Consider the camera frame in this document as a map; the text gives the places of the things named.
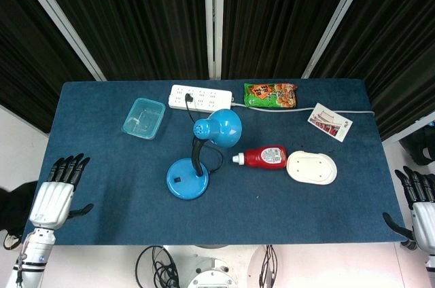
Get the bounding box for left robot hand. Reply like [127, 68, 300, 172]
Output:
[29, 153, 94, 229]

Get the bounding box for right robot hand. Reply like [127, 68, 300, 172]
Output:
[382, 166, 435, 253]

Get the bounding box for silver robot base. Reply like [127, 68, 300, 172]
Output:
[162, 245, 269, 288]

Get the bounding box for blue desk lamp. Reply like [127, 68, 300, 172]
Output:
[166, 108, 243, 201]

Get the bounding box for black and white sneaker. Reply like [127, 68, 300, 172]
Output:
[3, 232, 23, 251]

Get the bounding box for cream oval plastic dish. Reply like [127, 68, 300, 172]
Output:
[286, 150, 338, 186]

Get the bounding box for clear blue plastic container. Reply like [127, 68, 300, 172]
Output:
[121, 97, 167, 141]

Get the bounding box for building picture postcard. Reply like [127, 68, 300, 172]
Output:
[307, 103, 353, 143]

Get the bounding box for red ketchup bottle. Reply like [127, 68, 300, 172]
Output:
[232, 145, 288, 169]

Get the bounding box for blue table cloth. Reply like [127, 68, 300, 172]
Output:
[21, 79, 408, 246]

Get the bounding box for white power strip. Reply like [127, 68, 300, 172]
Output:
[168, 84, 234, 114]

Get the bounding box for green snack bag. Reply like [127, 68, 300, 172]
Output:
[243, 82, 298, 110]

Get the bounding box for black cable bundle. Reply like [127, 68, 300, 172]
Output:
[135, 245, 179, 288]
[258, 245, 277, 288]

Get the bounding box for white power strip cable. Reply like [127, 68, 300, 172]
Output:
[230, 102, 375, 115]

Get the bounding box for white partition frame post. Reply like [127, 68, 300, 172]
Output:
[9, 0, 107, 82]
[300, 0, 375, 79]
[203, 0, 226, 81]

